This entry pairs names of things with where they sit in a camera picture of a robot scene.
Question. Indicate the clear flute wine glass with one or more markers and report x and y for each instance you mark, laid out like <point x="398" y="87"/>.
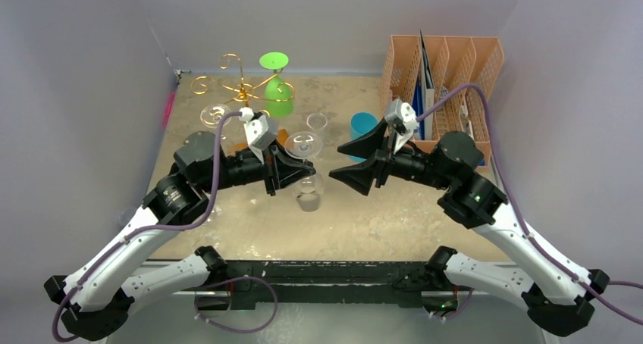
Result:
<point x="211" y="117"/>

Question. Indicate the peach file organizer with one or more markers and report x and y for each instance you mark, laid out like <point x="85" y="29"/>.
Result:
<point x="454" y="60"/>

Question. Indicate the blue plastic goblet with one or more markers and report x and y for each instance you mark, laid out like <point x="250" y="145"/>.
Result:
<point x="361" y="123"/>

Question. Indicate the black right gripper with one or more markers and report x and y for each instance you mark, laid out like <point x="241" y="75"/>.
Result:
<point x="380" y="162"/>

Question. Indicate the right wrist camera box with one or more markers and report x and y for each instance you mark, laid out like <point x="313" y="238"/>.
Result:
<point x="401" y="119"/>

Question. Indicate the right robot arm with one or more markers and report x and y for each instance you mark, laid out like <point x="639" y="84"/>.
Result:
<point x="554" y="291"/>

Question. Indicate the gold wine glass rack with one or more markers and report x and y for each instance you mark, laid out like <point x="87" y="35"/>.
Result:
<point x="243" y="92"/>

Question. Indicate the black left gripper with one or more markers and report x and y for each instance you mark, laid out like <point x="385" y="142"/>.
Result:
<point x="283" y="170"/>

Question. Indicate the grey white folder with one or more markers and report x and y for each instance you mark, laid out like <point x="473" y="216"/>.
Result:
<point x="427" y="91"/>

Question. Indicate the clear glass back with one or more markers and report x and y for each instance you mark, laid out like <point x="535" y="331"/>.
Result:
<point x="317" y="123"/>

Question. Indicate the green plastic goblet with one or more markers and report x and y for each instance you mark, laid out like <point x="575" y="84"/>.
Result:
<point x="278" y="94"/>

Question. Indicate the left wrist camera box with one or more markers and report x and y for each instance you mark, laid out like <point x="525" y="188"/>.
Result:
<point x="260" y="131"/>

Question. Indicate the blue folder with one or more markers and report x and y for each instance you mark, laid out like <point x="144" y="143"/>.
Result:
<point x="418" y="102"/>

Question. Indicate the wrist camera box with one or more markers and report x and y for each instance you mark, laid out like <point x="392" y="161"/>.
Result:
<point x="401" y="119"/>
<point x="260" y="131"/>

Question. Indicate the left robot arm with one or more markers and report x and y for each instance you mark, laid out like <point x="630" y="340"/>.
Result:
<point x="96" y="300"/>

